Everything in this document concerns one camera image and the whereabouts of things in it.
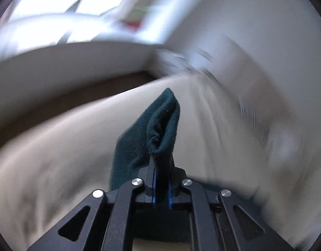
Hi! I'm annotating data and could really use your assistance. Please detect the bed with beige sheet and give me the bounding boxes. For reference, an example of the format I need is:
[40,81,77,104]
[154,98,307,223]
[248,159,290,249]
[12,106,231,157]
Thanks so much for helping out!
[0,74,311,251]

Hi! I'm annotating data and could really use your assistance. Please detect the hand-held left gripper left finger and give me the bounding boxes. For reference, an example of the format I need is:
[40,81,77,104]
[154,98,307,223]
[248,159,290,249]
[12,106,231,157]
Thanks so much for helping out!
[27,159,158,251]

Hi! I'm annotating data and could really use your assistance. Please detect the beige padded headboard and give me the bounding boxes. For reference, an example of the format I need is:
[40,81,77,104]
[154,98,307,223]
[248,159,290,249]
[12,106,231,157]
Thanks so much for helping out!
[187,34,298,126]

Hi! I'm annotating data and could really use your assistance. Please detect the dark teal towel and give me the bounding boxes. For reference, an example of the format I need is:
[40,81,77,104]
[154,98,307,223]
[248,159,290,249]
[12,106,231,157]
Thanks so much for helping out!
[109,88,195,242]

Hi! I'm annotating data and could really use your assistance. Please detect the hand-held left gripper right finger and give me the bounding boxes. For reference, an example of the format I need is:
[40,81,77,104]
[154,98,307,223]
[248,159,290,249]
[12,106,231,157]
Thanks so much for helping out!
[168,159,294,251]

